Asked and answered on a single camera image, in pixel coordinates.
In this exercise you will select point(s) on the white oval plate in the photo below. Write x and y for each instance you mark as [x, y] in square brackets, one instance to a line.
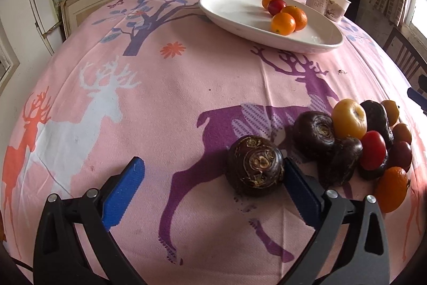
[240, 13]

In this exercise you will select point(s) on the small orange kumquat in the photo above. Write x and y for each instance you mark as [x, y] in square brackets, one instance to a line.
[391, 111]
[266, 0]
[298, 15]
[402, 133]
[283, 24]

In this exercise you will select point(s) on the window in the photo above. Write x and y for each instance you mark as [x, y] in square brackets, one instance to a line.
[417, 4]

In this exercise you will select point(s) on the dark red plum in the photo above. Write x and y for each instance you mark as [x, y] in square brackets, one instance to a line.
[400, 155]

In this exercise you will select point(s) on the yellow round fruit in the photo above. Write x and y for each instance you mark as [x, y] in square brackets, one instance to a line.
[348, 119]

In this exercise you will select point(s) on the orange mandarin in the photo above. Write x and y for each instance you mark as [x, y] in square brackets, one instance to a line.
[393, 190]

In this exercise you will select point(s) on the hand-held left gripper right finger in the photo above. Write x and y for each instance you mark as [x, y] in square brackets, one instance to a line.
[300, 195]

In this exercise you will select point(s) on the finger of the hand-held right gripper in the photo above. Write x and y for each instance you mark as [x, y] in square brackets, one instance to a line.
[417, 98]

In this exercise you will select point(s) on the small dark water chestnut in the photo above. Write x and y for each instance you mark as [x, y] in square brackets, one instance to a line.
[372, 174]

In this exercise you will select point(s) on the bright red cherry tomato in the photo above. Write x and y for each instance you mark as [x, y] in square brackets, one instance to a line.
[373, 151]

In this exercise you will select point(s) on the dark wooden chair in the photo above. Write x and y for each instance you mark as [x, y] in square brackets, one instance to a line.
[405, 51]

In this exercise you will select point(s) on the dark eggplant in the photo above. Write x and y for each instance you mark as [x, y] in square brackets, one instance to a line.
[340, 166]

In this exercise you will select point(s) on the pink deer print tablecloth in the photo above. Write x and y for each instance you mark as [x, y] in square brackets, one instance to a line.
[166, 98]

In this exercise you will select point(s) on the cream framed board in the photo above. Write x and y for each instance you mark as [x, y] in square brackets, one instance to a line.
[96, 3]

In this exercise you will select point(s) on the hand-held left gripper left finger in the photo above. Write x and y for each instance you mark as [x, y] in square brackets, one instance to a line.
[123, 191]

